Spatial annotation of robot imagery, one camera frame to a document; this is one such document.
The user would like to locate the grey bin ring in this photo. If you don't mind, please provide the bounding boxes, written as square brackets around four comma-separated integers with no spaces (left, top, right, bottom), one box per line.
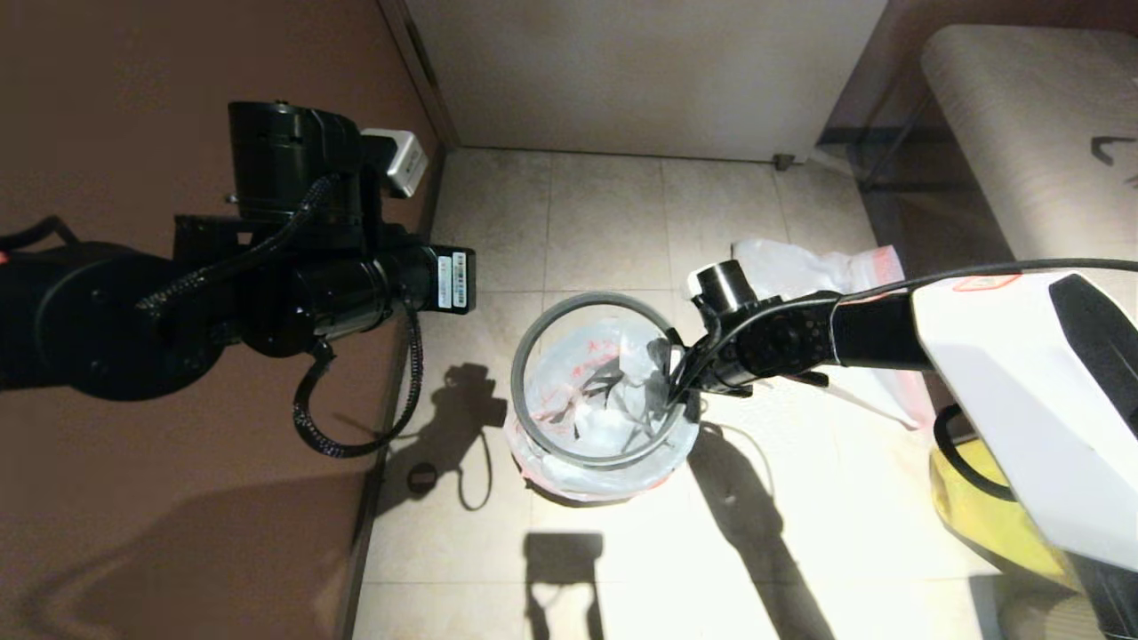
[510,293,703,471]

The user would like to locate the yellow plastic bag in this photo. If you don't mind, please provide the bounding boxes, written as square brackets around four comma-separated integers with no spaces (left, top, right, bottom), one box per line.
[929,436,1081,588]

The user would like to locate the white door panel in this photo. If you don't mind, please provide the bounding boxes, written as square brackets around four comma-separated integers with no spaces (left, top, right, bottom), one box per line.
[405,0,890,164]

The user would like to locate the beige wood-grain table top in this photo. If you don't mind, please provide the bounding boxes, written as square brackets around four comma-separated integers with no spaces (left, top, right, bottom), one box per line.
[922,25,1138,268]

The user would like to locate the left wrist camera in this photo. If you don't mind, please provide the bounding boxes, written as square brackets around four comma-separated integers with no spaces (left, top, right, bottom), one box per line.
[360,129,429,199]

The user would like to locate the braided left wrist cable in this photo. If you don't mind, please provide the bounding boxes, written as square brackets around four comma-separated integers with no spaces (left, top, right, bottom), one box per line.
[138,173,425,460]

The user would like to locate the black elbow cable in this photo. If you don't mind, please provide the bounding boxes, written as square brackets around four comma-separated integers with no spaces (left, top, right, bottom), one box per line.
[932,404,1020,501]

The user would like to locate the dark door frame post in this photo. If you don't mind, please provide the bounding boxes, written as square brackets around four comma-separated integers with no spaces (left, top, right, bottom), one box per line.
[381,0,461,152]

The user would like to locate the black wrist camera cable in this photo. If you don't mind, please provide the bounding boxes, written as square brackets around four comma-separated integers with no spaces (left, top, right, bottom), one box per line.
[665,258,1138,412]

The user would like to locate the black metal table frame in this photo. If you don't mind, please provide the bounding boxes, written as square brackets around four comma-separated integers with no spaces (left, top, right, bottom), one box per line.
[818,89,979,198]

